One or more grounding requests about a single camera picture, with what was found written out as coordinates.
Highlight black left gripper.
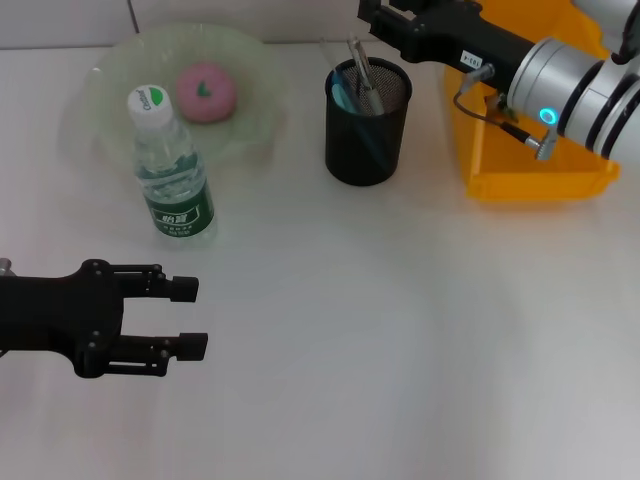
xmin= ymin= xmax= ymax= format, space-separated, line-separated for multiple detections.
xmin=0 ymin=258 xmax=210 ymax=379

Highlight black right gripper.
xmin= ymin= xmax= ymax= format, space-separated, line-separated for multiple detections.
xmin=356 ymin=0 xmax=537 ymax=84

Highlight transparent ballpoint pen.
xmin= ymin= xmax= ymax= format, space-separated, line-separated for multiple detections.
xmin=346 ymin=33 xmax=385 ymax=116

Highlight clear plastic ruler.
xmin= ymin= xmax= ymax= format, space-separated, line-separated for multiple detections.
xmin=318 ymin=37 xmax=352 ymax=76

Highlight blue teal scissors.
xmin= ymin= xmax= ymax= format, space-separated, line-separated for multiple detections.
xmin=329 ymin=68 xmax=387 ymax=172

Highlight clear green-label water bottle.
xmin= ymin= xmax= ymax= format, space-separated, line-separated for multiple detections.
xmin=126 ymin=85 xmax=217 ymax=251

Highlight pink toy peach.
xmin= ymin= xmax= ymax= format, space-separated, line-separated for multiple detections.
xmin=174 ymin=60 xmax=238 ymax=124

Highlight black mesh pen holder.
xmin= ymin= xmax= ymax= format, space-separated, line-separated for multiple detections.
xmin=324 ymin=57 xmax=414 ymax=188

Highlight translucent green fruit plate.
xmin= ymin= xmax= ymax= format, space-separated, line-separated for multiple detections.
xmin=82 ymin=22 xmax=291 ymax=191

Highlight yellow plastic bin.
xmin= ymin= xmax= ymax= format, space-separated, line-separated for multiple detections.
xmin=443 ymin=0 xmax=622 ymax=204

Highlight dark right gripper cable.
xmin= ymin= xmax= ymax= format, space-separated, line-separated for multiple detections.
xmin=452 ymin=74 xmax=532 ymax=144

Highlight silver angled cable plug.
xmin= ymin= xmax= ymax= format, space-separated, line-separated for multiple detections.
xmin=523 ymin=128 xmax=560 ymax=162

